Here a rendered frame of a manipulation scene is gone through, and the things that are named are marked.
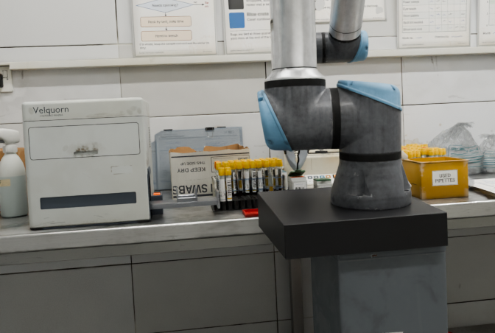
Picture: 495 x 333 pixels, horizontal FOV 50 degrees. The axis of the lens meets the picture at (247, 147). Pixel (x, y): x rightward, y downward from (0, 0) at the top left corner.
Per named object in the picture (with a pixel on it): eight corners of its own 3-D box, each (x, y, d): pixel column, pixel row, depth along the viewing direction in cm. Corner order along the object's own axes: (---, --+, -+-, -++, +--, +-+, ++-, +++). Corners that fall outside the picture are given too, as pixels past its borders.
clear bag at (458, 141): (441, 178, 182) (440, 124, 181) (407, 174, 198) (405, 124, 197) (496, 172, 192) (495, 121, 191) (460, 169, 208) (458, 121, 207)
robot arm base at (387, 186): (428, 205, 97) (428, 151, 96) (352, 214, 94) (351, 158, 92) (385, 190, 112) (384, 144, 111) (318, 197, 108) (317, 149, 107)
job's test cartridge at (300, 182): (292, 202, 139) (292, 177, 138) (288, 200, 143) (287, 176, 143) (308, 201, 139) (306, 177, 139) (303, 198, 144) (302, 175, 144)
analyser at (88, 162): (28, 230, 124) (19, 102, 123) (54, 211, 152) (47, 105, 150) (162, 221, 128) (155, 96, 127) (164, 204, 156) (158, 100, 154)
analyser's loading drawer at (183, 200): (135, 214, 129) (134, 192, 128) (137, 209, 135) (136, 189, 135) (220, 208, 131) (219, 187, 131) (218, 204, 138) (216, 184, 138)
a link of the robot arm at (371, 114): (409, 153, 95) (409, 76, 94) (334, 155, 96) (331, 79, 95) (395, 145, 107) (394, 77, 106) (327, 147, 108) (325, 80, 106)
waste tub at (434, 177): (421, 200, 141) (420, 162, 140) (401, 193, 154) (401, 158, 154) (470, 197, 142) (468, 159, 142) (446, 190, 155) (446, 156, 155)
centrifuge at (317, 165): (289, 197, 158) (286, 155, 157) (283, 184, 187) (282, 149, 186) (370, 193, 157) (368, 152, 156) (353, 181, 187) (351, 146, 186)
